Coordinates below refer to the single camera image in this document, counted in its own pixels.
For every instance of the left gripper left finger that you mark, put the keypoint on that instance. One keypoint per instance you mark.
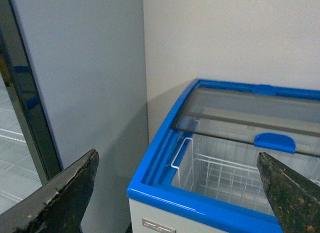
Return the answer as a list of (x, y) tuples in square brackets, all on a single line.
[(59, 205)]

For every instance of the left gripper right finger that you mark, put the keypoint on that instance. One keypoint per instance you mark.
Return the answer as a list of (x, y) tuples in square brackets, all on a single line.
[(294, 199)]

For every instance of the tall glass door fridge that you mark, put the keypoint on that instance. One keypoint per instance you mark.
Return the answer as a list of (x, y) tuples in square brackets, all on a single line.
[(82, 63)]

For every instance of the white blue chest freezer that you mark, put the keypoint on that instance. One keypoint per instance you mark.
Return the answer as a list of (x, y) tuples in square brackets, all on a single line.
[(156, 206)]

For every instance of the front sliding glass lid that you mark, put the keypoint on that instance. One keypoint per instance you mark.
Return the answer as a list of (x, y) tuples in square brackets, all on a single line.
[(290, 125)]

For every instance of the sliding glass lid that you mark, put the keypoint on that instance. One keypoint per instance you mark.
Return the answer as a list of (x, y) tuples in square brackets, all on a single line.
[(290, 125), (264, 90)]

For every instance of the rear sliding glass lid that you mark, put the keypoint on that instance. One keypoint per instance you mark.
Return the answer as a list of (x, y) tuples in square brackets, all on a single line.
[(264, 90)]

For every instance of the white wire freezer basket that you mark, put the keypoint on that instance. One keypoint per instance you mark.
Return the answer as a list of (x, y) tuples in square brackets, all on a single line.
[(227, 170)]

